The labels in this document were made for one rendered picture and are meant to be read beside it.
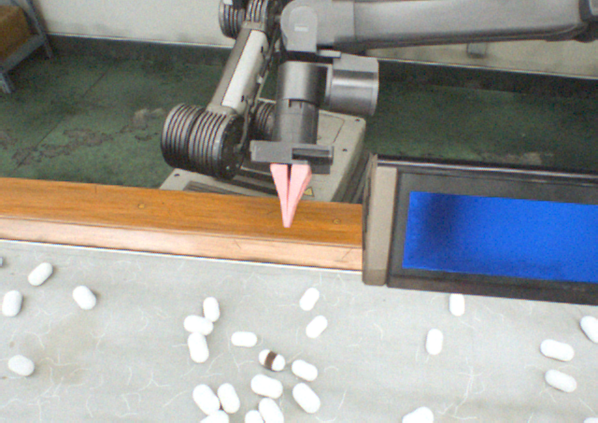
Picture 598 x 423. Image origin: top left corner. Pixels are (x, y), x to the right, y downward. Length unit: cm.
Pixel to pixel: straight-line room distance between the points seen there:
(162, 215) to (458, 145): 169
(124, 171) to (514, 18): 171
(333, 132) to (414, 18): 79
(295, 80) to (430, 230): 36
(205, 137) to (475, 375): 57
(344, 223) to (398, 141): 150
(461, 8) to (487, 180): 40
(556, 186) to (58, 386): 56
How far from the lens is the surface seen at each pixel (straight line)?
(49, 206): 83
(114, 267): 74
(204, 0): 265
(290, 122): 59
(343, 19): 62
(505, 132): 241
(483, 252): 29
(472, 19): 66
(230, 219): 72
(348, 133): 139
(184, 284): 69
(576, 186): 30
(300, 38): 60
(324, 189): 120
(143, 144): 224
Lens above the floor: 128
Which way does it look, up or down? 44 degrees down
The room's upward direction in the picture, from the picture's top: straight up
